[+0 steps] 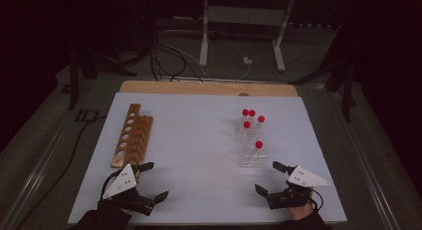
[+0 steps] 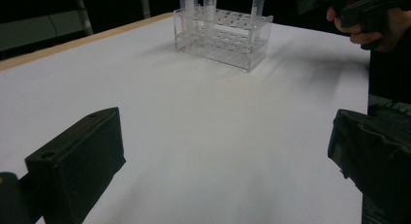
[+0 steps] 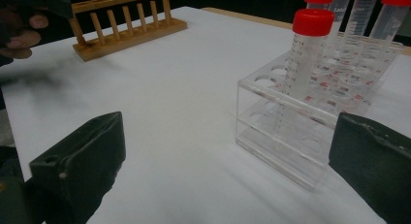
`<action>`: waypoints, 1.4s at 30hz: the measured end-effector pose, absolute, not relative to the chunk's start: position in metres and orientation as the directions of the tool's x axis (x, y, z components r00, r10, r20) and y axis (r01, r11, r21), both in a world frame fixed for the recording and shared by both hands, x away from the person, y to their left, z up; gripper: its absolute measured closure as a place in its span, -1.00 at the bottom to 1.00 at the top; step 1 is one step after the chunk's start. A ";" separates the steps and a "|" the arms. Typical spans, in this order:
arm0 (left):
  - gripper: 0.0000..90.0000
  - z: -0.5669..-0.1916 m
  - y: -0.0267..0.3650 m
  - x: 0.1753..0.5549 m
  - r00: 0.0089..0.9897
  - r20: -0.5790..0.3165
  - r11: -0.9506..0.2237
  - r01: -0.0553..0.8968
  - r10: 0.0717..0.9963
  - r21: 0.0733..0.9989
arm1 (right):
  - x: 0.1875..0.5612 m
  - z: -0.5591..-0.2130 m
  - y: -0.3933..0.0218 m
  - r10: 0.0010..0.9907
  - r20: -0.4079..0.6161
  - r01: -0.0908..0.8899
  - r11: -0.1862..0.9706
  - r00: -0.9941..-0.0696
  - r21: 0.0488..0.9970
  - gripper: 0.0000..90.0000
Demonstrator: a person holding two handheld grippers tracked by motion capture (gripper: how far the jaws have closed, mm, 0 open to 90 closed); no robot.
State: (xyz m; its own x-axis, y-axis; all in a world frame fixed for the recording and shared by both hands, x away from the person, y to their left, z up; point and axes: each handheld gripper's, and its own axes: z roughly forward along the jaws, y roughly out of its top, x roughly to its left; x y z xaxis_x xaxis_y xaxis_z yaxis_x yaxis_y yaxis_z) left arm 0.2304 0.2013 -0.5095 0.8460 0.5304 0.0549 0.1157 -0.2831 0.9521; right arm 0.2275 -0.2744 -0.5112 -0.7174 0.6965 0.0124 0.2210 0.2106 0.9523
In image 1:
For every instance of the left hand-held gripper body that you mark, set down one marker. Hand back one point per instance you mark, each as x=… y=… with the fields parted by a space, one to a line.
x=121 y=186

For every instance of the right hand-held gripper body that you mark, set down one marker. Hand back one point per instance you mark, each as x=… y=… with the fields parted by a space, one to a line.
x=305 y=179

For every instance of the wooden test tube rack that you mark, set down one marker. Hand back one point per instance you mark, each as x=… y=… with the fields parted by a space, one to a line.
x=139 y=137

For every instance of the clear plastic test tube rack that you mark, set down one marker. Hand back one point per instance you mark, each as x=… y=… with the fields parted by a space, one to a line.
x=249 y=155

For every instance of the person's left hand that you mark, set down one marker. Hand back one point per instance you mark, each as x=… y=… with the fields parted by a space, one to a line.
x=125 y=210

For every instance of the person's right hand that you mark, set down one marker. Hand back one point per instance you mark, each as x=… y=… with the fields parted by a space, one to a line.
x=300 y=212

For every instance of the white table mat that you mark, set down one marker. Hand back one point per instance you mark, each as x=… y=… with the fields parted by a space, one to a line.
x=199 y=157

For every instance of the black stand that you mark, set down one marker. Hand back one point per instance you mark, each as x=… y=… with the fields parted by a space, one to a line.
x=347 y=90
x=73 y=87

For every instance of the white plug adapter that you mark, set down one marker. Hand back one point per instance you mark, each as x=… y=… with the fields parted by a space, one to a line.
x=247 y=60

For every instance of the white metal stand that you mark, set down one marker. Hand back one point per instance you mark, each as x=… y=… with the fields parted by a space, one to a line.
x=204 y=41

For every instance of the grey metal rail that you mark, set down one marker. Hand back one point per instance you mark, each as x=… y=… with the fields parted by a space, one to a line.
x=36 y=177
x=365 y=170

